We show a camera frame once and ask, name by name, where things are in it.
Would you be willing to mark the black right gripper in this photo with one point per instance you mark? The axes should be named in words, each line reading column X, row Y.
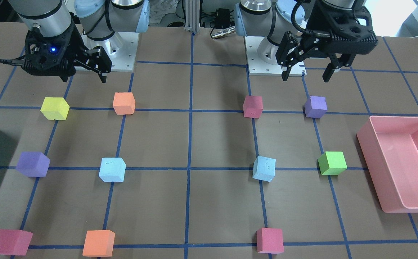
column 74, row 44

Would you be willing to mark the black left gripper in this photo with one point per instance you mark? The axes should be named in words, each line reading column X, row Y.
column 304, row 44

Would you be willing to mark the light blue block arm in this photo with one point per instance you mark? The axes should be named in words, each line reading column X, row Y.
column 112, row 169
column 264, row 168

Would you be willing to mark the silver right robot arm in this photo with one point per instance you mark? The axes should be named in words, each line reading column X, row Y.
column 100, row 36

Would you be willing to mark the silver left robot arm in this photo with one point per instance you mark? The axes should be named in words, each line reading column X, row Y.
column 264, row 18

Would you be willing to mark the purple foam block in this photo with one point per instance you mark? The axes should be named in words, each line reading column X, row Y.
column 315, row 107
column 33, row 164

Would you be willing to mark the orange foam block far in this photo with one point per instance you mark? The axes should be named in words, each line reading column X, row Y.
column 124, row 103

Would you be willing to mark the orange foam block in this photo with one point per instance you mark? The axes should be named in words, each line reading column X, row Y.
column 98, row 244
column 124, row 103

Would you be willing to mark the yellow foam block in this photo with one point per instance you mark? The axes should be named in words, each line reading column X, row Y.
column 55, row 108

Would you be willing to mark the pink foam block far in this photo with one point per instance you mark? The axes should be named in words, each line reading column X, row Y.
column 252, row 106

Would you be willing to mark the pink foam block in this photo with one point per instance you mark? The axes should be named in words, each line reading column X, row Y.
column 14, row 242
column 252, row 106
column 270, row 241

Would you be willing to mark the green foam block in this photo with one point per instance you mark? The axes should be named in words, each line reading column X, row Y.
column 332, row 163

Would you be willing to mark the pink plastic bin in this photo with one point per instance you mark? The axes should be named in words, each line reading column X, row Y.
column 390, row 149

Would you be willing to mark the orange foam block near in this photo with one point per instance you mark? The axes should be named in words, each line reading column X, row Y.
column 98, row 244

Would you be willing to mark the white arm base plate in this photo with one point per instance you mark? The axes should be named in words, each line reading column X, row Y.
column 121, row 48
column 261, row 57

